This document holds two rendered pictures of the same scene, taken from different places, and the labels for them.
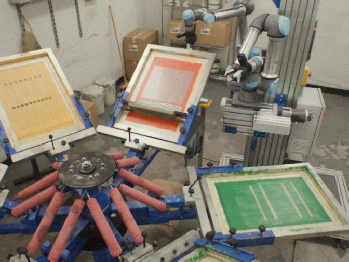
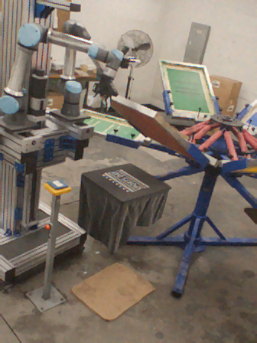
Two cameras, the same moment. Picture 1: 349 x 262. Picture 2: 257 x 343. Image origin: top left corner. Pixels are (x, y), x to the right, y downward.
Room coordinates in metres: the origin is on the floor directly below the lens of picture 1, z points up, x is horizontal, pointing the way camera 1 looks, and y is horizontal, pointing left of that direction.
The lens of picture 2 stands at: (4.66, 0.78, 2.11)
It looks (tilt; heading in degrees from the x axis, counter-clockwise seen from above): 25 degrees down; 199
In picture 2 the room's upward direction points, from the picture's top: 11 degrees clockwise
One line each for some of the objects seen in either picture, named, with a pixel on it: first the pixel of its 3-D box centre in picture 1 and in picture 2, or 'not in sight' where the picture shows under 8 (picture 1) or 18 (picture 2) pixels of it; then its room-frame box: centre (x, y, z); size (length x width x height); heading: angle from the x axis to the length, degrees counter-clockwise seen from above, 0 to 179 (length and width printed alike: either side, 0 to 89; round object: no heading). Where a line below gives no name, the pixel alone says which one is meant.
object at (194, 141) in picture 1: (190, 145); not in sight; (2.26, -0.17, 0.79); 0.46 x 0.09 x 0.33; 156
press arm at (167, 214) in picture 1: (199, 213); (149, 145); (1.38, -0.18, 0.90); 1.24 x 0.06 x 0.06; 96
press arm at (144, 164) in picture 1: (145, 163); (170, 175); (1.88, 0.19, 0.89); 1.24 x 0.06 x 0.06; 156
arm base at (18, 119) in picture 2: not in sight; (15, 114); (2.69, -0.72, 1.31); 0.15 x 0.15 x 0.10
